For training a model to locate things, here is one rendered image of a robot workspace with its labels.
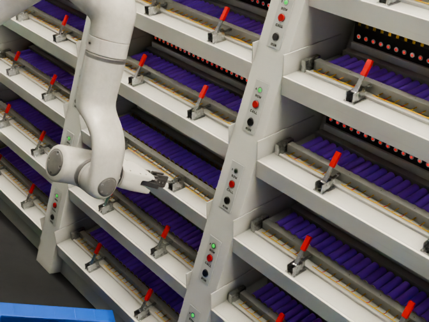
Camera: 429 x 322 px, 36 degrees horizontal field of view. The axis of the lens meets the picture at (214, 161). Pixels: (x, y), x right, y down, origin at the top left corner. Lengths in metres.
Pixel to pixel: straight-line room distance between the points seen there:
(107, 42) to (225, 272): 0.62
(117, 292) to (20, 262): 0.44
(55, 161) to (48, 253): 0.82
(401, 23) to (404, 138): 0.22
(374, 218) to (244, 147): 0.36
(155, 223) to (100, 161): 0.52
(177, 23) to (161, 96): 0.20
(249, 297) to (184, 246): 0.26
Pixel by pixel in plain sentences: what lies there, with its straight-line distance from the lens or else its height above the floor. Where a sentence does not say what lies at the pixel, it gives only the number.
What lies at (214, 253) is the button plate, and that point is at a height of 0.45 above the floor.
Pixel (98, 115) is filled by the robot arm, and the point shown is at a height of 0.74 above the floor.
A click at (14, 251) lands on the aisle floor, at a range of 2.36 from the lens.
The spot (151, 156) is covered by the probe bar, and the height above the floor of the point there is 0.55.
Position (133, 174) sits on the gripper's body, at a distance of 1.56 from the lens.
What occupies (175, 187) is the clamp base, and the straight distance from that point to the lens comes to 1.72.
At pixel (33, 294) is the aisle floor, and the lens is 2.14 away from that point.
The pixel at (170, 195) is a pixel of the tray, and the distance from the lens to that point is 1.72.
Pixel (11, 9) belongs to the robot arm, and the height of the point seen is 0.91.
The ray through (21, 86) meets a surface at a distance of 2.38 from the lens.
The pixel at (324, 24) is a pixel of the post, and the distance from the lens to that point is 1.51.
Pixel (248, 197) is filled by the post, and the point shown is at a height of 0.62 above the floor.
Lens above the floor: 1.13
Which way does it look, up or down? 17 degrees down
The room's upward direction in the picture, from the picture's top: 16 degrees clockwise
